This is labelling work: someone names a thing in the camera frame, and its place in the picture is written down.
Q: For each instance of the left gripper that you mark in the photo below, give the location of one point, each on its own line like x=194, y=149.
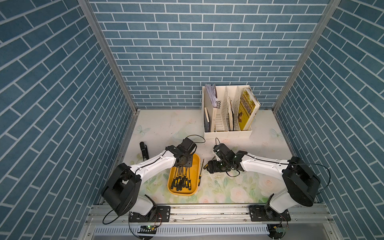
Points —
x=189, y=163

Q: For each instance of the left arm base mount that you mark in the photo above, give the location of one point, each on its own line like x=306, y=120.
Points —
x=146, y=210

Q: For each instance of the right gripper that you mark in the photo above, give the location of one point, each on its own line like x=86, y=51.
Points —
x=214, y=168

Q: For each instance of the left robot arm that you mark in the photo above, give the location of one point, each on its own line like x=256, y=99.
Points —
x=121, y=191

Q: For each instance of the yellow plastic storage box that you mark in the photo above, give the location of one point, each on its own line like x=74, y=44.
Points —
x=195, y=169

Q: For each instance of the black stapler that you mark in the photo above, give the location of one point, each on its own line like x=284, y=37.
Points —
x=144, y=151

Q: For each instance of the yellow book in rack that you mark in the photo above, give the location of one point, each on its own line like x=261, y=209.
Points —
x=248, y=107

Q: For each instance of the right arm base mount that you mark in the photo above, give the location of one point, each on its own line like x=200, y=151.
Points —
x=265, y=213

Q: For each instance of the black book in rack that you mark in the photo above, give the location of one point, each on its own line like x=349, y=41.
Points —
x=207, y=122

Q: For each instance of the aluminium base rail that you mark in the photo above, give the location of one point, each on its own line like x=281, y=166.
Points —
x=211, y=222

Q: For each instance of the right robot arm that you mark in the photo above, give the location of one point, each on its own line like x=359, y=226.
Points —
x=300, y=184

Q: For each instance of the white file organizer rack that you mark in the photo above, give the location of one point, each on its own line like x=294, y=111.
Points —
x=224, y=121

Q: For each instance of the purple patterned papers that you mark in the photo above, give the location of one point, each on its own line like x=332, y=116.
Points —
x=211, y=94

